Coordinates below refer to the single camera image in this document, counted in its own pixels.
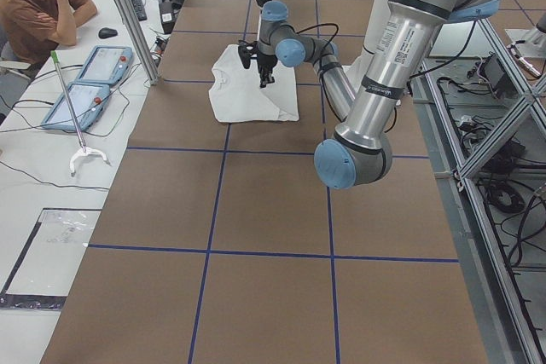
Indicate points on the white printed t-shirt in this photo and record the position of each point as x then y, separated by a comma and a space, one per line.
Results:
237, 97

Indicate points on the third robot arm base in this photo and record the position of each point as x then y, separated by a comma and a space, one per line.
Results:
528, 44

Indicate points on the black power adapter box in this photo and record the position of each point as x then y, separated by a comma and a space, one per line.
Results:
167, 16

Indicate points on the black keyboard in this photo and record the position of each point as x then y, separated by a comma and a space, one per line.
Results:
139, 9

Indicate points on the far blue teach pendant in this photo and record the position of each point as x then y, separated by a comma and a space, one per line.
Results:
106, 65

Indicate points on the blue teach pendant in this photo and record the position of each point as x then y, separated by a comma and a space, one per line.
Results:
106, 65
89, 101

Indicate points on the black computer mouse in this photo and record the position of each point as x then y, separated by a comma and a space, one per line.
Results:
107, 32

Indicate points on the near blue teach pendant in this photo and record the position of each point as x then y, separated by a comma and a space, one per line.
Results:
89, 101

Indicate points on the reacher grabber stick tool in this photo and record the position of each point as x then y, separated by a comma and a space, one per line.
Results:
84, 151

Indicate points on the seated man brown shirt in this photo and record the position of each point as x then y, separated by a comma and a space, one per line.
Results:
34, 28

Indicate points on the clear plastic bag sheet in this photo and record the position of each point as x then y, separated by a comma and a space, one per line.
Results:
44, 271

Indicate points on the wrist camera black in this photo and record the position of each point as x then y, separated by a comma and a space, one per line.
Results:
247, 52

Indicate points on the white camera mast with base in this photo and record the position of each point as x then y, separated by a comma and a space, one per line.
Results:
380, 15

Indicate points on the aluminium frame post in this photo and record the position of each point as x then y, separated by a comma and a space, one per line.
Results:
134, 29

